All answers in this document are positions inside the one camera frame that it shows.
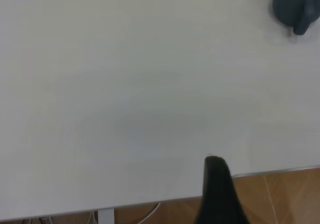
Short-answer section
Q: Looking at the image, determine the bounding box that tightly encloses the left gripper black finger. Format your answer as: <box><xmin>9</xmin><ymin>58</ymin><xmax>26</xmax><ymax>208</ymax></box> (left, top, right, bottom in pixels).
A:
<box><xmin>194</xmin><ymin>156</ymin><xmax>252</xmax><ymax>224</ymax></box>

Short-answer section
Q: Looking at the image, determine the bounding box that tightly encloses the white table leg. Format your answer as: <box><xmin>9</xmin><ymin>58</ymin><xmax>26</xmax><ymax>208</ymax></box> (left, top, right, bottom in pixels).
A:
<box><xmin>97</xmin><ymin>208</ymin><xmax>116</xmax><ymax>224</ymax></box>

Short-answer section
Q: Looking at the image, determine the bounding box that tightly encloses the dark grey ceramic mug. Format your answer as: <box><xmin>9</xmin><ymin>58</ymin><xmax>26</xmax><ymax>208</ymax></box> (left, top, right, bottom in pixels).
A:
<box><xmin>271</xmin><ymin>0</ymin><xmax>320</xmax><ymax>36</ymax></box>

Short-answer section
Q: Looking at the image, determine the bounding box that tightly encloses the grey cable under table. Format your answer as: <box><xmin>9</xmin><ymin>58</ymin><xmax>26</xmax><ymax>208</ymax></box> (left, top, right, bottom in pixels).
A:
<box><xmin>138</xmin><ymin>203</ymin><xmax>161</xmax><ymax>223</ymax></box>

